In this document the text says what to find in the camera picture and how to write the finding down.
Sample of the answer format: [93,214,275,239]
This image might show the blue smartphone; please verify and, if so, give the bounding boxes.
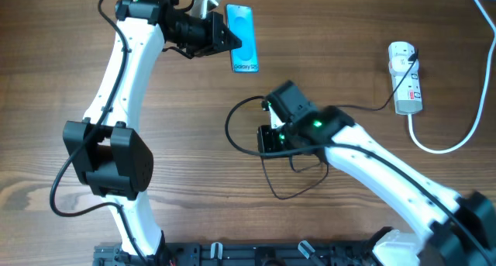
[226,4,259,73]

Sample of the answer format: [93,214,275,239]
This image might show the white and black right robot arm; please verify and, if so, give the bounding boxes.
[259,81,495,265]

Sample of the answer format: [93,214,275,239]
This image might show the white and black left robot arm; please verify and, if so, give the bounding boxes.
[63,0,242,264]

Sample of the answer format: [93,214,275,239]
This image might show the white charger adapter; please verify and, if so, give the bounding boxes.
[389,53,419,74]

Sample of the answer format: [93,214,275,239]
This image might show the white power strip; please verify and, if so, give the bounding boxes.
[388,41,423,115]

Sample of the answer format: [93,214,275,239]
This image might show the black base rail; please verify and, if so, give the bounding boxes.
[92,240,381,266]

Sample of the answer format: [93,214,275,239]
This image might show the white power cord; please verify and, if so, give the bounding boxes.
[406,0,496,155]

